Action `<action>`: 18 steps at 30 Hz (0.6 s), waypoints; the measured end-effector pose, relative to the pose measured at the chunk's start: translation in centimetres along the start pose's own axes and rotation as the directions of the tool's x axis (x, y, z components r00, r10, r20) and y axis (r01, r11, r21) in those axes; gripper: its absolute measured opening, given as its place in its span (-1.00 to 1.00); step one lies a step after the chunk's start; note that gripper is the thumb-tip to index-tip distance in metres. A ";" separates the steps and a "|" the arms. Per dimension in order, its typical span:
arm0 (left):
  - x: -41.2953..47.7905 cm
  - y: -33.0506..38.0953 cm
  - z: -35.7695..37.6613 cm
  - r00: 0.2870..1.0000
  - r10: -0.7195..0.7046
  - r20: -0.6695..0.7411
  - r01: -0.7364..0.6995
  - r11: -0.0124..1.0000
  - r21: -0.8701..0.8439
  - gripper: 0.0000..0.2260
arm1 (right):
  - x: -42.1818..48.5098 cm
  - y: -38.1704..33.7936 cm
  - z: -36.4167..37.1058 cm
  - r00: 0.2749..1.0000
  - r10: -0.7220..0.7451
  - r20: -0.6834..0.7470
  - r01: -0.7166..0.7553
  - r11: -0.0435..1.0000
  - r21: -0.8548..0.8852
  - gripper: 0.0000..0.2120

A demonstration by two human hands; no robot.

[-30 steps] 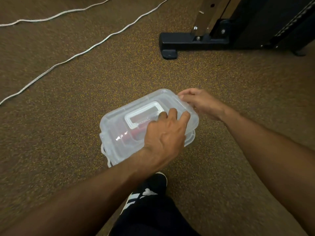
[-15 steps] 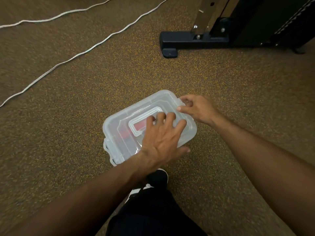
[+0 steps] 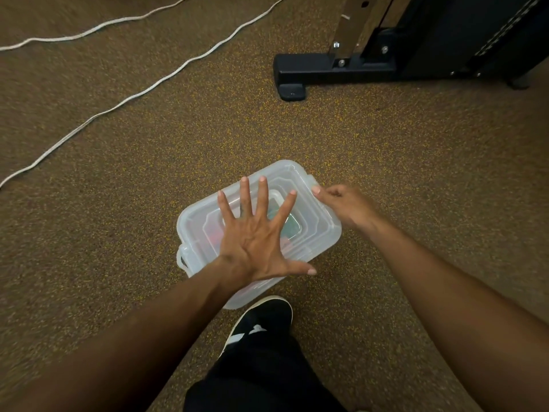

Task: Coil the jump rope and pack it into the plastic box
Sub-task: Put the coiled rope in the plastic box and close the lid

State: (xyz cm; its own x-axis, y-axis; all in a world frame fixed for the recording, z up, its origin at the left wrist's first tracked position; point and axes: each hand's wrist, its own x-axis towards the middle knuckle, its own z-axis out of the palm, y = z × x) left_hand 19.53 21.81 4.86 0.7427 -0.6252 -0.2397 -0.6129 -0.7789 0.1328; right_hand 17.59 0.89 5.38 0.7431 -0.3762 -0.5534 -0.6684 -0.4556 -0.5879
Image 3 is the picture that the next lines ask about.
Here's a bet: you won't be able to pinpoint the black steel base beam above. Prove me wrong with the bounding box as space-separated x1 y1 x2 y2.
273 27 399 102

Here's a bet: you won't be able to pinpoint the person's left hand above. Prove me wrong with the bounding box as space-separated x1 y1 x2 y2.
216 176 318 293

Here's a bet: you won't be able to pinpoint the person's right forearm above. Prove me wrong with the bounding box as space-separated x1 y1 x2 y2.
362 216 549 412

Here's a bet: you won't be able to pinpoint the clear plastic box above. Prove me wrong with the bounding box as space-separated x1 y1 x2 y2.
176 160 343 310

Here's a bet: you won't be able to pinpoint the person's right black shoe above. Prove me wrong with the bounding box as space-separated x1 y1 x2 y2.
220 295 294 358

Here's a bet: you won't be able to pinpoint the green jump rope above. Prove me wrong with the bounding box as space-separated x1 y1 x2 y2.
205 197 304 253

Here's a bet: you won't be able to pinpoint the white cable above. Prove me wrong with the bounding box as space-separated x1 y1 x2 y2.
0 0 196 53
0 0 288 189

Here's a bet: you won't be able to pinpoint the person's right hand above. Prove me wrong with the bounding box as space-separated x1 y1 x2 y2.
311 184 383 237

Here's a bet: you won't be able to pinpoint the chrome perforated upright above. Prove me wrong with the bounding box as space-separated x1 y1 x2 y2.
329 0 395 61

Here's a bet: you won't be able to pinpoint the metal weight stack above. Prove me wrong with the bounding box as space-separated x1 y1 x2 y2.
474 0 546 57

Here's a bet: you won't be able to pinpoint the black shorts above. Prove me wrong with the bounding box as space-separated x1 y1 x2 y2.
183 330 348 412

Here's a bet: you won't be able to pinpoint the person's left forearm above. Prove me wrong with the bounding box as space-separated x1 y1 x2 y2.
0 255 243 412

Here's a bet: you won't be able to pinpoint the black weight machine tower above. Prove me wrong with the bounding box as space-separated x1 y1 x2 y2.
394 0 549 90

